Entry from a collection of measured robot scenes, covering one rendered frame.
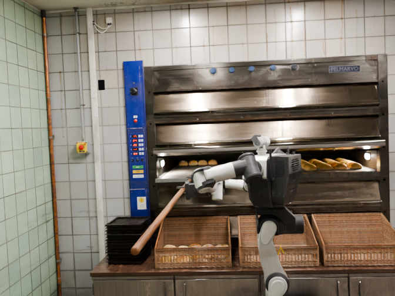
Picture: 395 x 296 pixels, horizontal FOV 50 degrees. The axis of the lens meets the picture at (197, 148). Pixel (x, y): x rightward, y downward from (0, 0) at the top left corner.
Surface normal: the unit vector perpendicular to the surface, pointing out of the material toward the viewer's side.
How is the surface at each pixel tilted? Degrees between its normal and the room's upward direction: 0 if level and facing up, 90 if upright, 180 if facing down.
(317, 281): 92
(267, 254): 113
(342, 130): 70
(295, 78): 90
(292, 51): 90
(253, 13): 90
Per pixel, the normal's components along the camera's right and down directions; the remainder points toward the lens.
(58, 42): -0.07, 0.06
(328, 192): -0.08, -0.29
